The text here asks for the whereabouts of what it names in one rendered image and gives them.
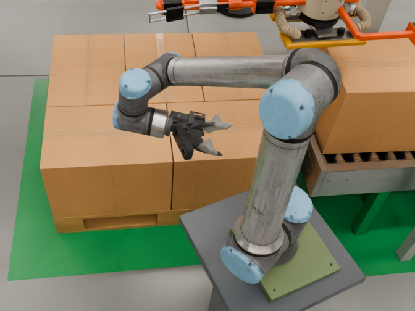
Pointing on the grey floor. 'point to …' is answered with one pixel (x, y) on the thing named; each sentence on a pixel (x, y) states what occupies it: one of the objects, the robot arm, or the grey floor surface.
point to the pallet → (118, 221)
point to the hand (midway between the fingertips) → (227, 142)
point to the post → (407, 247)
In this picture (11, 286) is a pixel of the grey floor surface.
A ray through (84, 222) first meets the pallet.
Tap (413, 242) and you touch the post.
